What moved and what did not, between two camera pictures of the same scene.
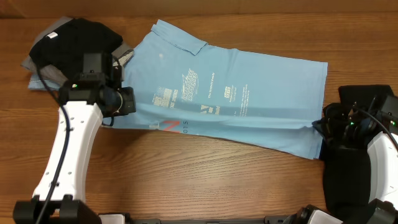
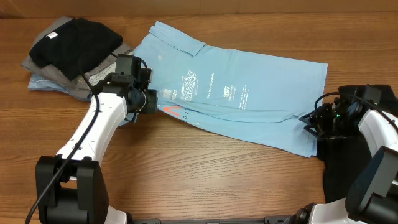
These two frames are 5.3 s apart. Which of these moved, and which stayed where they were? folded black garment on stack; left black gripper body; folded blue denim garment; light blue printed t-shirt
Moved: light blue printed t-shirt; left black gripper body
Stayed: folded black garment on stack; folded blue denim garment
